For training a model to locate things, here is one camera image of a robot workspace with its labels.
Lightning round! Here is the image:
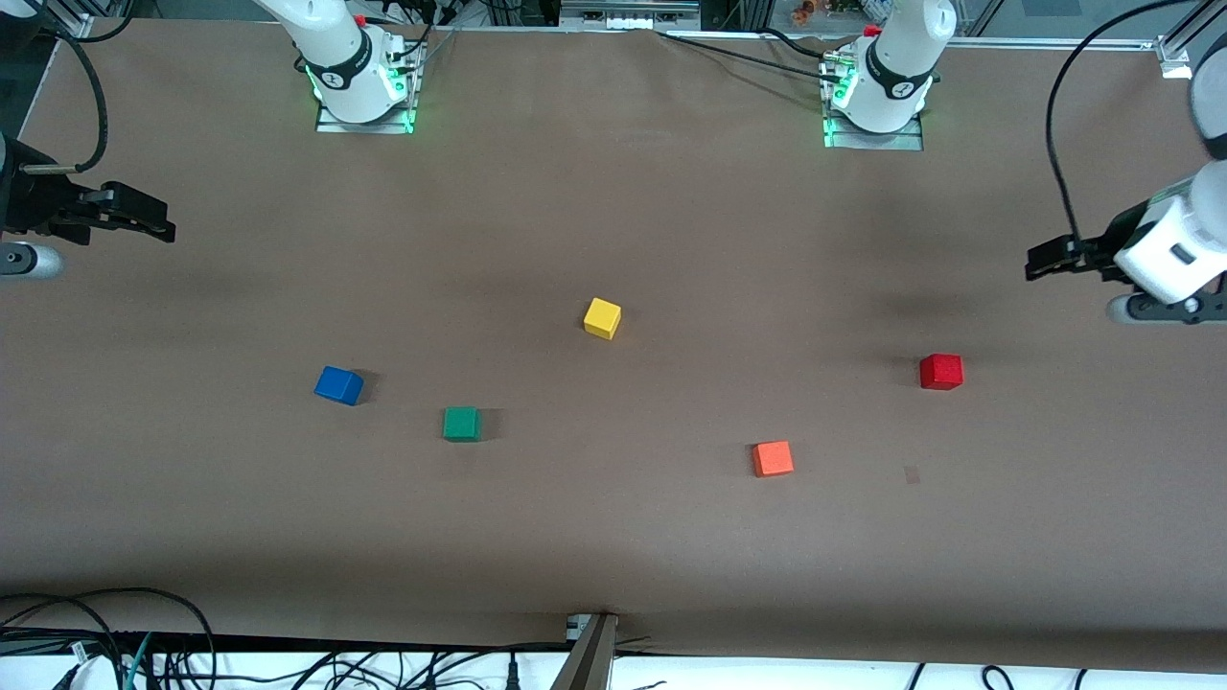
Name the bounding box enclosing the red wooden cube block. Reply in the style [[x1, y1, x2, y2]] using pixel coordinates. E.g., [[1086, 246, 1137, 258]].
[[919, 353, 964, 391]]

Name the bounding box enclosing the blue wooden cube block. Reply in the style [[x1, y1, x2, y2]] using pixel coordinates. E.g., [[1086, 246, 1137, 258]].
[[313, 366, 365, 406]]

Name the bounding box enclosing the grey power strip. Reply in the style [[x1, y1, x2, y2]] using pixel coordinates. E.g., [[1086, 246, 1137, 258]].
[[561, 0, 701, 30]]

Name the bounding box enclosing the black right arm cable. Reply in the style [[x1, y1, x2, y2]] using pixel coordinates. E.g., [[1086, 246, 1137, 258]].
[[19, 0, 109, 175]]

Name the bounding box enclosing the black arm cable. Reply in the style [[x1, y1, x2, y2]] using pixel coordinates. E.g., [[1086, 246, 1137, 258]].
[[1045, 0, 1204, 252], [19, 0, 109, 175]]

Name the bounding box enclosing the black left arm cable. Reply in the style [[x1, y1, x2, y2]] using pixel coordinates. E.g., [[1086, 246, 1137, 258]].
[[1045, 0, 1204, 252]]

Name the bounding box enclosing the aluminium frame profile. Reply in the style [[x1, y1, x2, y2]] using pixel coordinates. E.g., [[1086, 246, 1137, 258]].
[[38, 0, 97, 39], [1155, 0, 1227, 78]]

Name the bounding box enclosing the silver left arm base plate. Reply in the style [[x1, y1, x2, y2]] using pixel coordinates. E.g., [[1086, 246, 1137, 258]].
[[822, 53, 926, 151]]

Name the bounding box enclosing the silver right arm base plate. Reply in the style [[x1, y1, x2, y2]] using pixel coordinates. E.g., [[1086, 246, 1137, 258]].
[[315, 38, 423, 135]]

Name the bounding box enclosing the short black base cable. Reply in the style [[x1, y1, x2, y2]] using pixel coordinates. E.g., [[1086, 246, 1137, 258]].
[[757, 27, 835, 60]]

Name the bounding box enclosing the black looped floor cable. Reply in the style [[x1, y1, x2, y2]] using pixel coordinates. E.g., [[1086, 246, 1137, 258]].
[[0, 587, 217, 690]]

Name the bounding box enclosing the long black base cable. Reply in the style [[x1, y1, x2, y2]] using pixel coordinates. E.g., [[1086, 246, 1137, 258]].
[[657, 29, 845, 80]]

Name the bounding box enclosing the teal floor cable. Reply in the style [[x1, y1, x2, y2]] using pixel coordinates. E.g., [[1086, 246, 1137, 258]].
[[121, 632, 154, 690]]

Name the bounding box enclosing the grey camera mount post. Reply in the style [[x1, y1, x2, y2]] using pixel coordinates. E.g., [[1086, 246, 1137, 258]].
[[551, 614, 619, 690]]

